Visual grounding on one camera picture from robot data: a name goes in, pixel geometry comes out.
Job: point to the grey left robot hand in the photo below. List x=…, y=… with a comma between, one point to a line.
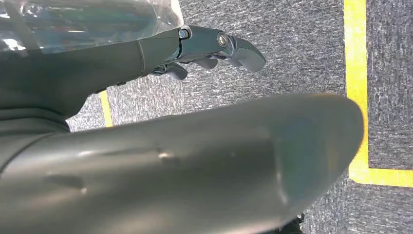
x=193, y=168

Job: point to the clear plastic film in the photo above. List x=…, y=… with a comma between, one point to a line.
x=80, y=22

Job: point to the black caster base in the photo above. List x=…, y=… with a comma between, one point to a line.
x=292, y=226

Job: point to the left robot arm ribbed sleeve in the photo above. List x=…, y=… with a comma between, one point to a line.
x=25, y=124

